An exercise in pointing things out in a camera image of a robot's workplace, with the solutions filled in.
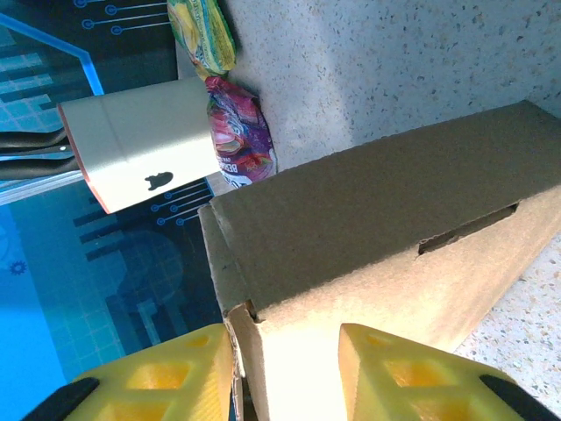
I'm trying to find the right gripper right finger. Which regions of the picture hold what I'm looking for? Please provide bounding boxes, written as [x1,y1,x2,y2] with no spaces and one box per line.
[339,323,556,421]

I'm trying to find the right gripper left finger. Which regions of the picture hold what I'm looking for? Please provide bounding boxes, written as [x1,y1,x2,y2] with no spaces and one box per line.
[30,322,240,421]

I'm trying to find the brown cardboard box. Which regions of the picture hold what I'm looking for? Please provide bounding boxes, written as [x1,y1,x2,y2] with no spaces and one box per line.
[197,99,561,421]

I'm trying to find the cream knife block terracotta top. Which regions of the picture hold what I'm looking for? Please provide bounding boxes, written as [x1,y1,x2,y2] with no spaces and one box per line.
[56,76,223,215]

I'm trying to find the purple candy bag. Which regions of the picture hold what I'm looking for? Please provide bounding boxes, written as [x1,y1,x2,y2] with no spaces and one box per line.
[203,76,280,189]

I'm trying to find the green yellow candy bag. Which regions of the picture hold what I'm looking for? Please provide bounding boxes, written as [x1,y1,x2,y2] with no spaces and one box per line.
[167,0,238,82]

